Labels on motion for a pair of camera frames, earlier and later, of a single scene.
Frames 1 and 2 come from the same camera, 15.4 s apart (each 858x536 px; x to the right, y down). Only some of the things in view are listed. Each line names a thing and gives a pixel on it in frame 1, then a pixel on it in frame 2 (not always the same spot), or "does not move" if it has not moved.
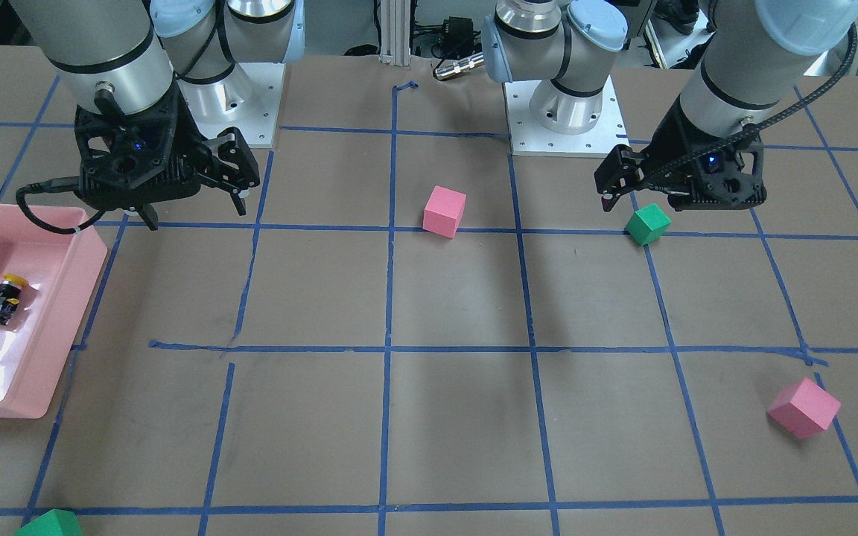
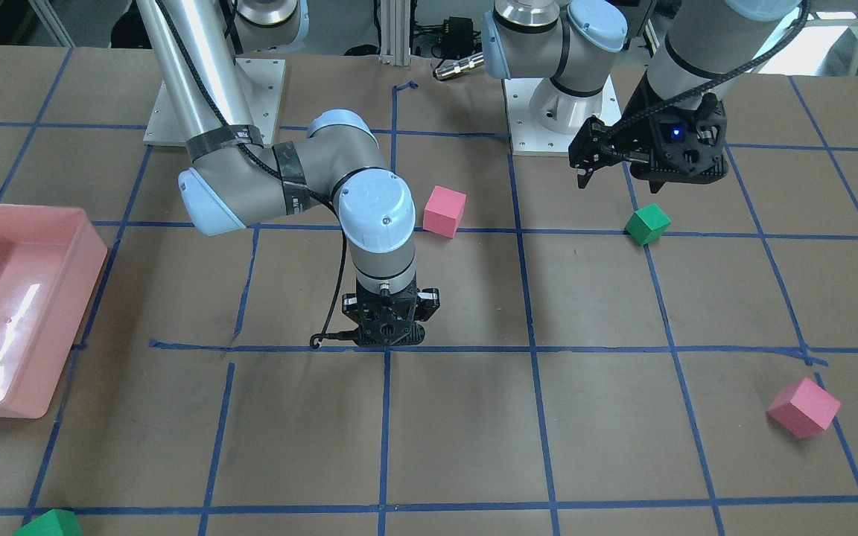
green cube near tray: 59,522 does not move
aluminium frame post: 395,32 does not move
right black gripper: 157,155 → 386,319
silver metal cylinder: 464,65 does not move
